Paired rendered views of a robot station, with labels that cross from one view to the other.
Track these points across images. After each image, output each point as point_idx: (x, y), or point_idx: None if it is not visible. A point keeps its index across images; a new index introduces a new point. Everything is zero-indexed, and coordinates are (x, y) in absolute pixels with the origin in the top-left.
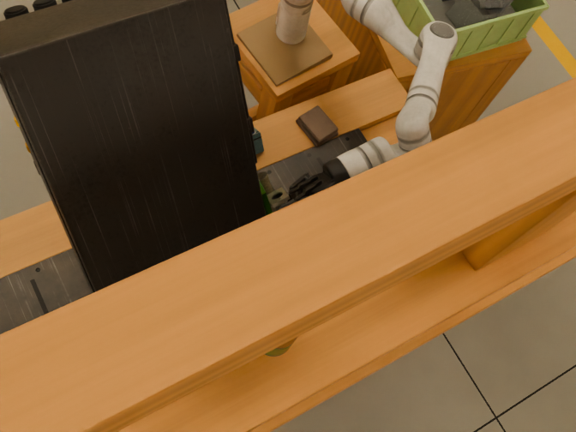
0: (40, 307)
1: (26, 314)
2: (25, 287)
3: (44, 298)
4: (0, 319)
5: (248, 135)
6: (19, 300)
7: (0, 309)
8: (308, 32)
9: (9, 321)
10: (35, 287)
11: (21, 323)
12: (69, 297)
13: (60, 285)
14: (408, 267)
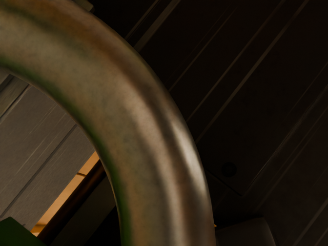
0: (30, 184)
1: (38, 185)
2: (10, 213)
3: (19, 191)
4: (47, 193)
5: None
6: (25, 202)
7: (37, 202)
8: None
9: (48, 187)
10: (8, 208)
11: (49, 178)
12: (12, 177)
13: (0, 195)
14: None
